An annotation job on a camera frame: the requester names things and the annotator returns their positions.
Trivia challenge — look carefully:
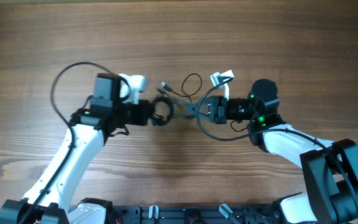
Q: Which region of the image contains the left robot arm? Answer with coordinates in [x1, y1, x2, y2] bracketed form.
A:
[0, 73, 152, 223]

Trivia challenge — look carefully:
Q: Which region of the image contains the black usb cable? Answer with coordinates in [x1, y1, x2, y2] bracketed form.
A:
[157, 73, 203, 121]

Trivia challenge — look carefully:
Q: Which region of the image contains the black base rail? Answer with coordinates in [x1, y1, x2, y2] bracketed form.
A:
[112, 204, 282, 224]

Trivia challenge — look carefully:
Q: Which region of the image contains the right camera black cable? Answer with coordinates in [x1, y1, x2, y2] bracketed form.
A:
[196, 77, 358, 224]

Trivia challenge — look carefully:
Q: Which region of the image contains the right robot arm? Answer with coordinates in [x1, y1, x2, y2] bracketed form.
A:
[186, 79, 358, 223]

